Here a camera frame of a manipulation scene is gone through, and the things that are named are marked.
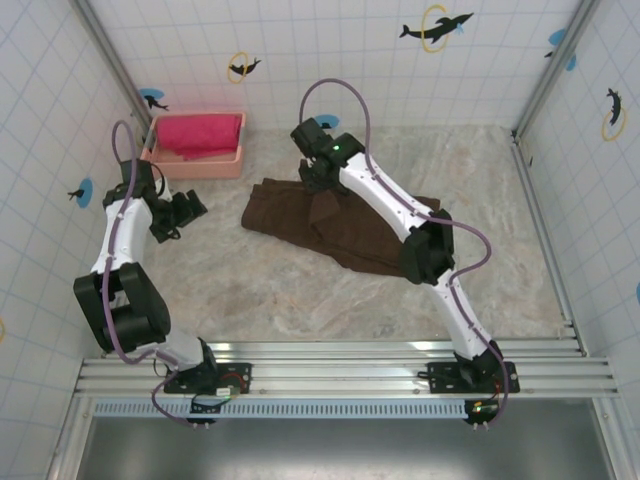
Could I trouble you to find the brown long pants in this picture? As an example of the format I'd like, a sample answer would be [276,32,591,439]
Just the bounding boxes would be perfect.
[240,175,444,276]

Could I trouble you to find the pink plastic basket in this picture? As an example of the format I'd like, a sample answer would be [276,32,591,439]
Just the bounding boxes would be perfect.
[139,110,248,181]

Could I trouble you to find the magenta folded cloth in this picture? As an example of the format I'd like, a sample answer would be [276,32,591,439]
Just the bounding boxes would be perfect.
[155,113,242,163]

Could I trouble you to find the small left circuit board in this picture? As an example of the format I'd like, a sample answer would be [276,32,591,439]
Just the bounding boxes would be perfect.
[188,393,224,429]

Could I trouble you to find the small circuit board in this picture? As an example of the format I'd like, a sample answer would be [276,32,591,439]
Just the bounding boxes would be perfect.
[188,393,224,429]
[463,397,502,430]

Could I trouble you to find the grey metal panel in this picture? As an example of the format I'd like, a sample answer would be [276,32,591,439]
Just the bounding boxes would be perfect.
[79,417,615,480]

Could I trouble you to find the small right circuit board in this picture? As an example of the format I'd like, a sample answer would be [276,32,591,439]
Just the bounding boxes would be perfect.
[463,397,502,430]

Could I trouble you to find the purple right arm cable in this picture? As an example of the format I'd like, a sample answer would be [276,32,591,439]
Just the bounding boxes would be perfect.
[298,78,512,429]

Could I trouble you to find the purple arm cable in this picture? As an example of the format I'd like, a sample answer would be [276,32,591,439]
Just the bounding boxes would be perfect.
[298,78,512,429]
[101,119,212,429]

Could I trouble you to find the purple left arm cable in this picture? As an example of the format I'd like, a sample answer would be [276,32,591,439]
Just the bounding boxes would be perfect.
[101,119,212,429]

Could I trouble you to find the small dolphin yellow ring sticker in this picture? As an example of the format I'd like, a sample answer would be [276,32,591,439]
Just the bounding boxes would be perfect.
[227,50,263,84]

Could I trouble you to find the aluminium corner post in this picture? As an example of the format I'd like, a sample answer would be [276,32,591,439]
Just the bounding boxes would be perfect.
[73,0,154,134]
[512,0,601,141]

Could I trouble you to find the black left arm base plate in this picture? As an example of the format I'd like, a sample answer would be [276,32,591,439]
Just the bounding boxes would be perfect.
[163,360,254,397]

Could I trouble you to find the aluminium rail beam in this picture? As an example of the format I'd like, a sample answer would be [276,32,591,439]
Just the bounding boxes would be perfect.
[73,339,622,400]

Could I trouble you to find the white slotted cable duct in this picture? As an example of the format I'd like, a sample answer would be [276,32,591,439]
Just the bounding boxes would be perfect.
[92,399,501,419]

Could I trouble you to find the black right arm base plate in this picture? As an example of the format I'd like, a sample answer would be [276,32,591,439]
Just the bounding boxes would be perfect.
[423,360,521,397]

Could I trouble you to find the upright dolphin yellow ring sticker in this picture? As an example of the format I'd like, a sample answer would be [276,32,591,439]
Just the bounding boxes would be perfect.
[600,86,629,143]

